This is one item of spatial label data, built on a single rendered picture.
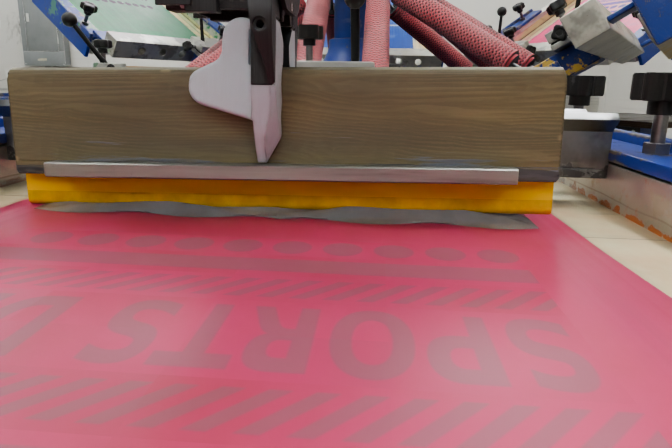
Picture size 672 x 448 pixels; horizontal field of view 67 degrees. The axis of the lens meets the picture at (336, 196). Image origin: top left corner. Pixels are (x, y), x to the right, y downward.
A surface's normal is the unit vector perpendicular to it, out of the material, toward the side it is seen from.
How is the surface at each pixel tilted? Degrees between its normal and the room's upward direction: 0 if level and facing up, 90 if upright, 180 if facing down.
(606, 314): 0
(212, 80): 84
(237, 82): 84
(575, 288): 0
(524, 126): 88
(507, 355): 0
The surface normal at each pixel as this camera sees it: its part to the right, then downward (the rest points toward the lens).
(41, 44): -0.08, 0.21
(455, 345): 0.02, -0.98
